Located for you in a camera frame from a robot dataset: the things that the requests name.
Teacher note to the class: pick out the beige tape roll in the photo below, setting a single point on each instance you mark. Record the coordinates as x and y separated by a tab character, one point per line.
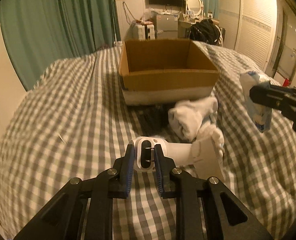
205	158

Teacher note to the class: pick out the black wallet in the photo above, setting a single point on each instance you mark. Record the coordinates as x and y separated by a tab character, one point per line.
153	118

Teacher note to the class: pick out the white louvered wardrobe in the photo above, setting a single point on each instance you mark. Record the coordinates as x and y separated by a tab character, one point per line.
250	27

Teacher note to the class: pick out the wooden dressing table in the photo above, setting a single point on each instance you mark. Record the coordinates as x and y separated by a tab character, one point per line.
183	28

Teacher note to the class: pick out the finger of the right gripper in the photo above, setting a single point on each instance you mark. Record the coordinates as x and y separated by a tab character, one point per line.
276	97

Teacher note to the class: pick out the white sock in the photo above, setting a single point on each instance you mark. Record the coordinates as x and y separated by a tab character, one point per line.
191	120

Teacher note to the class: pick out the large green curtain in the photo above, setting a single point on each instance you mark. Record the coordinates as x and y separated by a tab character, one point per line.
39	32

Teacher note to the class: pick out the black jacket on chair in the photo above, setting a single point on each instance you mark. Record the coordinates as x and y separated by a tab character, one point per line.
206	31

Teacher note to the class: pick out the red fire extinguisher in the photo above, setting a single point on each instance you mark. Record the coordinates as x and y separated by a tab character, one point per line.
286	82

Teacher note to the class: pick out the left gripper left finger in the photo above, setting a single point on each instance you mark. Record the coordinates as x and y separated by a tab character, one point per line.
83	209

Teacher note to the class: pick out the white suitcase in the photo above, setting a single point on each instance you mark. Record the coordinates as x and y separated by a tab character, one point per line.
143	32

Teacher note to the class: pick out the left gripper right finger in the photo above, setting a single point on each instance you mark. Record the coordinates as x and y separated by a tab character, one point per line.
205	209

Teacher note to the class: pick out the grey checkered bed sheet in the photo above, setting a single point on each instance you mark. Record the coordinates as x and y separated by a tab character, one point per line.
75	123

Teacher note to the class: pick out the white oval mirror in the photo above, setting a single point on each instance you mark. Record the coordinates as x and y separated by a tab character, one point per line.
194	7

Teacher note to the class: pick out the open cardboard box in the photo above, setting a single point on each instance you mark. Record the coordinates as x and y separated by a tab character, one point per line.
164	71

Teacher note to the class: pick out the silver mini fridge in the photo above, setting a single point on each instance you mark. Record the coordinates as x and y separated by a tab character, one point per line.
166	26

